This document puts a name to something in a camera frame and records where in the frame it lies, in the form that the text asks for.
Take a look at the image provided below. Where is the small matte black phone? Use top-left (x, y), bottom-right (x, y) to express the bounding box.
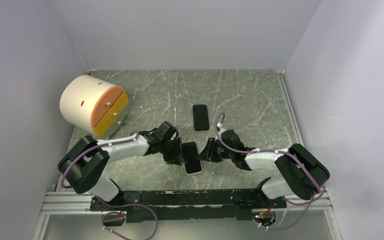
top-left (192, 104), bottom-right (210, 131)

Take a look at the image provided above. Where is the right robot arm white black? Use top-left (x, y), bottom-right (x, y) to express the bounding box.
top-left (198, 129), bottom-right (331, 208)

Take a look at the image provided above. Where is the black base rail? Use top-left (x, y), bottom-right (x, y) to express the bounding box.
top-left (89, 188), bottom-right (287, 223)

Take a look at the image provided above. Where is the aluminium frame rail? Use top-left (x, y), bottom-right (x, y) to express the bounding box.
top-left (32, 71), bottom-right (342, 240)

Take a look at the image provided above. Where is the beige cylinder orange yellow front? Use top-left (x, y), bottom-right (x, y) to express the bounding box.
top-left (59, 75), bottom-right (129, 138)

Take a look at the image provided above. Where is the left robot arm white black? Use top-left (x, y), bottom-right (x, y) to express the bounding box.
top-left (57, 121), bottom-right (188, 210)

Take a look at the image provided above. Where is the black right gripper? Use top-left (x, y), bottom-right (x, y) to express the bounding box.
top-left (196, 137), bottom-right (234, 163)

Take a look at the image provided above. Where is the black smartphone silver edge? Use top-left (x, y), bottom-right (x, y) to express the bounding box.
top-left (182, 142), bottom-right (199, 164)

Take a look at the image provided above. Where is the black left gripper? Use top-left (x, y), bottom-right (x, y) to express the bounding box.
top-left (159, 136), bottom-right (188, 166)

